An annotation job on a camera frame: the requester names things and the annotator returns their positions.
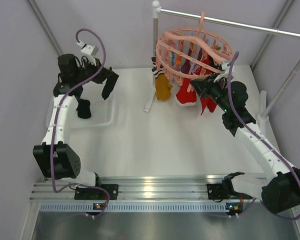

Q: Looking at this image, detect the pink round clip hanger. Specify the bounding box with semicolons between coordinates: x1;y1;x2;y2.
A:
155;12;234;86

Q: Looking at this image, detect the silver white clothes rack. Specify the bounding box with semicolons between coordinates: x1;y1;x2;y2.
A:
152;0;300;125

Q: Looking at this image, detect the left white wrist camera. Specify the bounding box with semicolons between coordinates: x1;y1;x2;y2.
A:
76;41;99;66

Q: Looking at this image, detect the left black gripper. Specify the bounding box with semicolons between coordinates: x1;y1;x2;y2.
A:
74;55;112;85

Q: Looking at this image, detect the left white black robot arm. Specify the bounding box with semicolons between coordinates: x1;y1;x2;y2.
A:
32;53;119;199

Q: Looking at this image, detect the white plastic mesh basket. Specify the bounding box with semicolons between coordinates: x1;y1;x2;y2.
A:
46;95;115;130

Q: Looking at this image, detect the mustard yellow striped sock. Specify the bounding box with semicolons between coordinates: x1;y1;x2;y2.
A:
151;56;173;101

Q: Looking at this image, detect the red white santa sock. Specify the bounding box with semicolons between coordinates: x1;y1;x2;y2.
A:
175;78;197;107

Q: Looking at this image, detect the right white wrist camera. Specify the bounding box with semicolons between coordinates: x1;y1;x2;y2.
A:
218;60;231;74

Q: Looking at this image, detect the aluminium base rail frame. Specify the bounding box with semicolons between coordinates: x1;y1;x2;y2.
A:
29;174;300;215

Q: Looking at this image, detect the red black sock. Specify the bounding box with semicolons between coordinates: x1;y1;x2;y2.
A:
200;97;209;116

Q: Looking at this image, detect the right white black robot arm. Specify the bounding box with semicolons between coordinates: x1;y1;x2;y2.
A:
190;74;300;214

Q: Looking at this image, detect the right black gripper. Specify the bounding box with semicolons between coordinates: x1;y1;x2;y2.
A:
191;72;232;113

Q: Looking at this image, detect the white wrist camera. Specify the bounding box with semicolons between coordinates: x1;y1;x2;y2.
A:
218;60;231;74
76;41;99;66

